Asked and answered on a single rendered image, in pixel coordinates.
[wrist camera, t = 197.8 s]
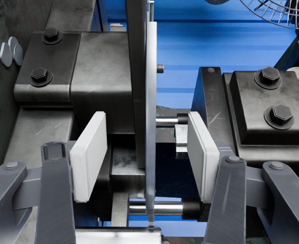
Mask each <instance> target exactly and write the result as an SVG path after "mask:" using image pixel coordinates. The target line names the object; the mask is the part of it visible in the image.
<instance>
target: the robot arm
mask: <svg viewBox="0 0 299 244"><path fill-rule="evenodd" d="M40 148H41V156H42V166H41V167H38V168H30V169H27V166H26V164H25V163H24V162H21V161H11V162H7V163H5V164H3V165H1V166H0V244H15V242H16V240H17V238H18V237H19V235H20V233H21V231H22V229H23V227H24V225H25V223H26V221H27V219H28V218H29V216H30V214H31V212H32V207H35V206H38V210H37V220H36V230H35V239H34V244H76V235H75V221H74V211H73V200H72V193H73V192H74V201H76V202H77V203H87V201H89V198H90V196H91V193H92V190H93V187H94V184H95V182H96V179H97V176H98V173H99V171H100V168H101V165H102V162H103V159H104V157H105V153H106V151H107V137H106V117H105V113H104V111H97V112H96V113H95V114H94V115H93V117H92V119H91V120H90V122H89V123H88V125H87V126H86V128H85V129H84V131H83V132H82V134H81V136H80V137H79V139H78V140H77V141H68V142H66V143H65V142H61V141H53V142H48V143H45V144H44V145H42V146H41V147H40ZM187 152H188V156H189V159H190V163H191V166H192V170H193V173H194V178H195V181H196V185H197V189H198V192H199V195H200V199H201V201H202V202H203V203H211V207H210V212H209V217H208V222H207V227H206V232H205V236H204V241H203V242H201V244H245V236H246V205H248V206H253V207H257V212H258V214H259V217H260V219H261V221H262V223H263V225H264V228H265V230H266V232H267V234H268V236H269V239H270V241H271V243H272V244H299V177H298V176H297V175H296V174H295V172H294V171H293V170H292V169H291V167H289V166H288V165H286V164H284V163H282V162H278V161H268V162H265V163H264V164H263V166H262V169H259V168H252V167H248V166H247V162H246V160H244V159H243V158H241V157H238V156H236V155H235V154H234V152H233V151H232V149H231V148H230V146H229V144H228V143H226V142H224V141H223V140H213V139H212V138H211V136H210V134H209V132H208V130H207V128H206V126H205V124H204V122H203V121H202V119H201V117H200V115H199V113H198V112H190V113H188V129H187Z"/></svg>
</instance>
